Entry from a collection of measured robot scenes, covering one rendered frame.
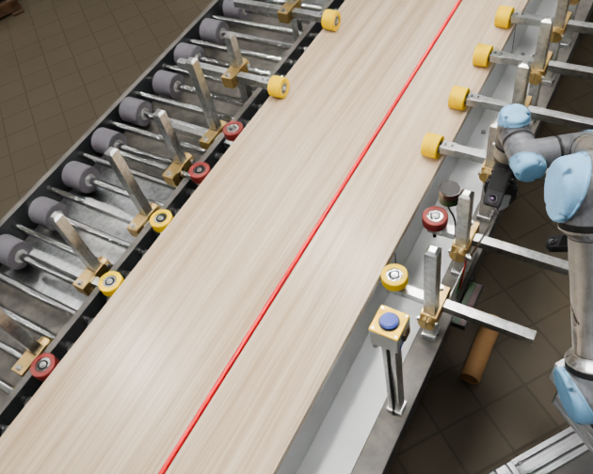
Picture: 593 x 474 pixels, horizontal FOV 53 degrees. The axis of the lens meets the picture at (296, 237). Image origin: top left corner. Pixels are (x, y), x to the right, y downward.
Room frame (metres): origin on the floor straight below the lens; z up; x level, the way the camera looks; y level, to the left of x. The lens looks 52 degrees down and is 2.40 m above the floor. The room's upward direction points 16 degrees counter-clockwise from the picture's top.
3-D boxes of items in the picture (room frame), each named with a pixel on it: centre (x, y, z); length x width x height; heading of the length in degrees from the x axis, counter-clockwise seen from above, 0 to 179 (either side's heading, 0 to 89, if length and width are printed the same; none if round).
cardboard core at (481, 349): (1.01, -0.62, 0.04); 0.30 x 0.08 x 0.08; 138
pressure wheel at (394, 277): (0.93, -0.25, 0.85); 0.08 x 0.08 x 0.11
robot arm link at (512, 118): (1.00, -0.59, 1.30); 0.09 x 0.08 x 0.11; 171
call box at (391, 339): (0.62, -0.15, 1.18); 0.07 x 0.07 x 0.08; 48
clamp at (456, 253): (1.02, -0.50, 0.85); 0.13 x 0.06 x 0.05; 138
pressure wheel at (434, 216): (1.10, -0.44, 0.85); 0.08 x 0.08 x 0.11
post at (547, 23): (1.56, -0.99, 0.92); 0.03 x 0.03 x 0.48; 48
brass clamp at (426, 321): (0.83, -0.33, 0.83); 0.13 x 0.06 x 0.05; 138
